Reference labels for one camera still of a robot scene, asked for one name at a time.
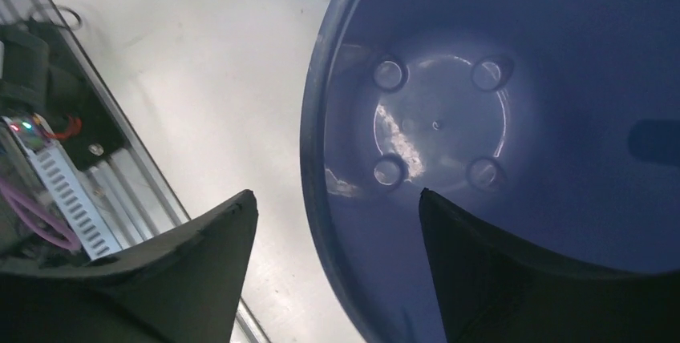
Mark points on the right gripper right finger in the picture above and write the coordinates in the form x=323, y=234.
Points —
x=493, y=286

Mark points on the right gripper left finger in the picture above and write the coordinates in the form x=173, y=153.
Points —
x=181, y=286

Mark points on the large blue plastic bucket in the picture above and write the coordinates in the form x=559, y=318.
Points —
x=554, y=120

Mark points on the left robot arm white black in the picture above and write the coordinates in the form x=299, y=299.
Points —
x=25, y=66

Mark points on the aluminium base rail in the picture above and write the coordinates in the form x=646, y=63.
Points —
x=136, y=200

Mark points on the white slotted cable duct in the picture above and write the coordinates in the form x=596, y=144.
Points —
x=62, y=211

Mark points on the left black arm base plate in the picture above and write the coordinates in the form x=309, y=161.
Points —
x=89, y=131

